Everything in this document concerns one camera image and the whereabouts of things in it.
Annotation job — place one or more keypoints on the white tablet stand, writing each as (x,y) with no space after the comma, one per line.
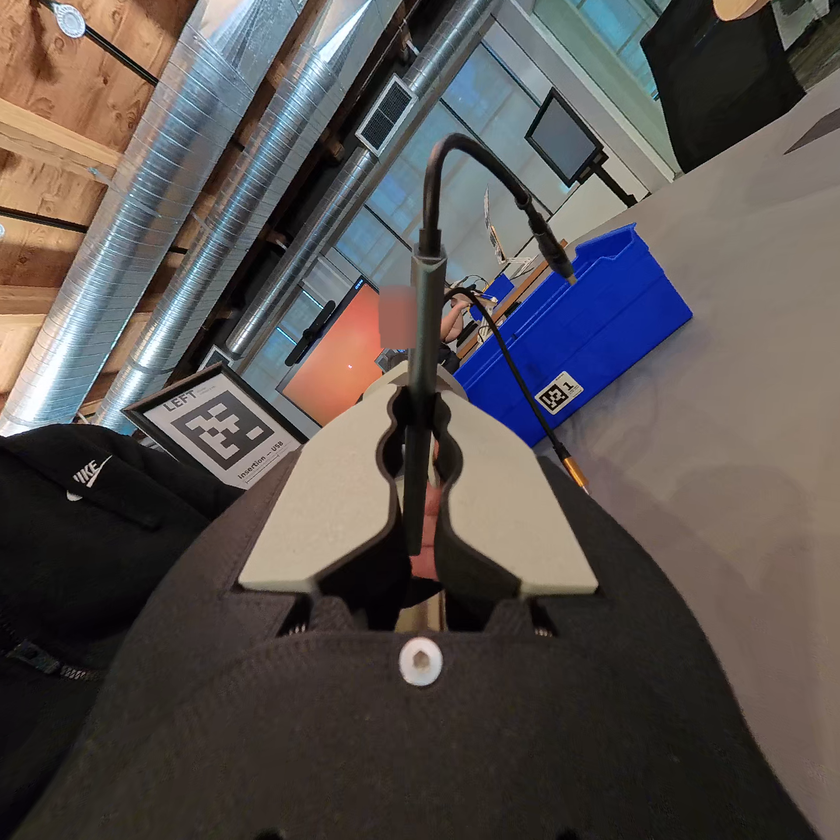
(497,229)

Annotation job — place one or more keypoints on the round ceiling light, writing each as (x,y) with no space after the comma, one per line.
(69,19)

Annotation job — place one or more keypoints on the silver ventilation duct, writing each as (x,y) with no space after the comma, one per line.
(269,164)
(315,236)
(164,164)

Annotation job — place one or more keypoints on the blue plastic bin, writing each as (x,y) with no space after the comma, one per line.
(590,328)

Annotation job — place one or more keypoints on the monitor with orange screen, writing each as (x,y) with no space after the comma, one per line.
(334,380)

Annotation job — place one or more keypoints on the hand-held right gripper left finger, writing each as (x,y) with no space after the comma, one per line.
(328,499)

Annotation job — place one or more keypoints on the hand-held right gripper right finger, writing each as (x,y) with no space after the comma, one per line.
(512,512)

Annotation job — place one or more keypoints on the black video bar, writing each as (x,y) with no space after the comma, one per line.
(310,333)

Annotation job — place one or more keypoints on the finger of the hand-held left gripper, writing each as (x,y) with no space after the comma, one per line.
(392,375)
(448,380)

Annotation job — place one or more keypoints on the dark monitor on stand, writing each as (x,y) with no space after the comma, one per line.
(564,138)

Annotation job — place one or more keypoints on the duct vent grille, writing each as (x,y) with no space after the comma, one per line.
(387,115)

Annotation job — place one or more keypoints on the person's black jacket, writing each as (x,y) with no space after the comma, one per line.
(79,558)

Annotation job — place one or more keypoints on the framed marker sign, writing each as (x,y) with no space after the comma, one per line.
(223,426)

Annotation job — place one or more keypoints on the person's left hand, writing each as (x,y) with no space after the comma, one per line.
(433,544)

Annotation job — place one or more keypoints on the grey usb hub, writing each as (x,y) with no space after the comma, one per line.
(423,328)

